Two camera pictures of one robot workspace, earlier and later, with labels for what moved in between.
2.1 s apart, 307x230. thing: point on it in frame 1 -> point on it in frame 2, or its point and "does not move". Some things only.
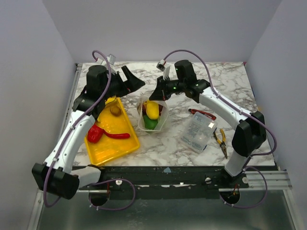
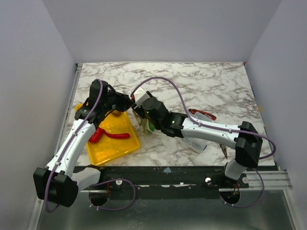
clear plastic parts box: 197,131 does not move
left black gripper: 132,84 -> 125,102
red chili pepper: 117,135 does not move
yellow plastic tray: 114,119 does not move
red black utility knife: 208,115 does not move
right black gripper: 163,86 -> 138,111
